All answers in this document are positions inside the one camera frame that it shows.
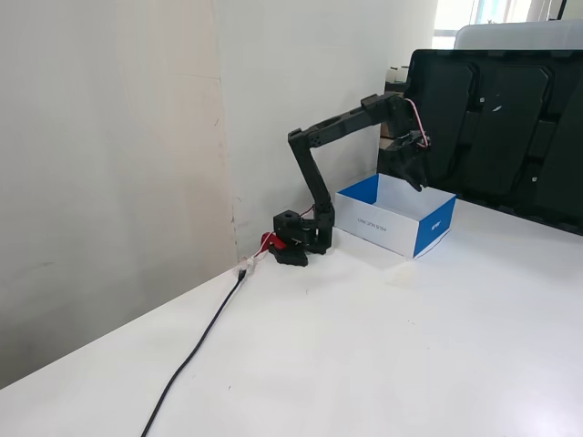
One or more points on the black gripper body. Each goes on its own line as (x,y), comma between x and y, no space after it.
(408,163)

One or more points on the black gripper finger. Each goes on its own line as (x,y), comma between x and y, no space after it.
(423,175)
(415,184)

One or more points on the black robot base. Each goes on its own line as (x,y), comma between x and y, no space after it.
(293,236)

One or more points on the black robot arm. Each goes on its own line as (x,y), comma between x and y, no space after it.
(314,182)

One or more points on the blue and white cardboard box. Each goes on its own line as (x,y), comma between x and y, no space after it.
(401,223)

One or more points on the large black plastic tray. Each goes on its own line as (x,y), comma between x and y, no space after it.
(501,136)

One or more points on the red table clamp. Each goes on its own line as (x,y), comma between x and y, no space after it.
(272,241)

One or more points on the white translucent plastic container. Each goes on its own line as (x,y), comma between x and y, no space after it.
(519,36)

